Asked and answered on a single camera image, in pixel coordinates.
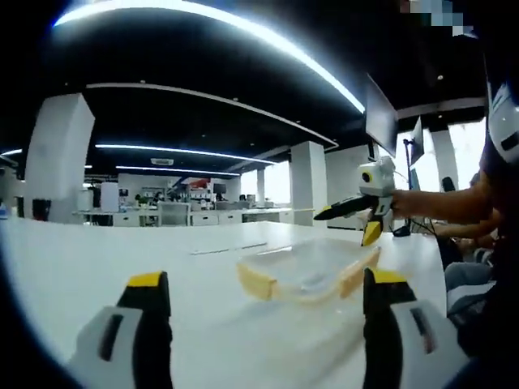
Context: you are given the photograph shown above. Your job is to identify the row of white desks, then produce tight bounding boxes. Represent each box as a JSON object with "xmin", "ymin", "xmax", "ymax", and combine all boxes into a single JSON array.
[{"xmin": 113, "ymin": 207, "xmax": 294, "ymax": 228}]

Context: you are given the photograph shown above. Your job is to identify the person's right hand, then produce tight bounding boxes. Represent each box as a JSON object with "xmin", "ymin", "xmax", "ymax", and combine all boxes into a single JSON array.
[{"xmin": 388, "ymin": 188, "xmax": 409, "ymax": 216}]

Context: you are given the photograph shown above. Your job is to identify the large hanging dark monitor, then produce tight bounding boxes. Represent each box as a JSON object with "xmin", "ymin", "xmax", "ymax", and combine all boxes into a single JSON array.
[{"xmin": 364, "ymin": 72, "xmax": 399, "ymax": 159}]

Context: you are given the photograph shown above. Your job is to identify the person's dark shirt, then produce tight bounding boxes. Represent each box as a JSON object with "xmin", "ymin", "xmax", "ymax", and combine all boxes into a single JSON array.
[{"xmin": 448, "ymin": 52, "xmax": 519, "ymax": 357}]

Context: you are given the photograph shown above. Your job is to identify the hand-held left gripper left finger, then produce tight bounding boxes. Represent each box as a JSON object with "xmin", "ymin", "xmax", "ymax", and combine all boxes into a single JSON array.
[{"xmin": 66, "ymin": 270, "xmax": 174, "ymax": 389}]

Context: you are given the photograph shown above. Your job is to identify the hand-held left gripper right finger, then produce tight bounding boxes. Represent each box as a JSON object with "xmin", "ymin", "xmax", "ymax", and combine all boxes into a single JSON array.
[{"xmin": 362, "ymin": 267, "xmax": 471, "ymax": 389}]

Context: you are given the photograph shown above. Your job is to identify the white worn chest device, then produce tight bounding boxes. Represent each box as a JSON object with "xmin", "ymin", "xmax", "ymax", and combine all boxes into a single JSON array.
[{"xmin": 486, "ymin": 80, "xmax": 519, "ymax": 163}]

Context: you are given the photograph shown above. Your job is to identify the person's legs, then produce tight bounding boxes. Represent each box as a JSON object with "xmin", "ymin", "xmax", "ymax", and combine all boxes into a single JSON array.
[{"xmin": 444, "ymin": 261, "xmax": 498, "ymax": 317}]

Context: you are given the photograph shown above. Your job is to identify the long ceiling light strip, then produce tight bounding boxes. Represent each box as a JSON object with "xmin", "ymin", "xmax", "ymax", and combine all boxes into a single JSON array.
[{"xmin": 52, "ymin": 0, "xmax": 366, "ymax": 114}]

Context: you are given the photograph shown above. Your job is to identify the clear lid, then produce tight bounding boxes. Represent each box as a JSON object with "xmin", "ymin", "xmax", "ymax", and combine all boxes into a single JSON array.
[{"xmin": 236, "ymin": 237, "xmax": 383, "ymax": 306}]

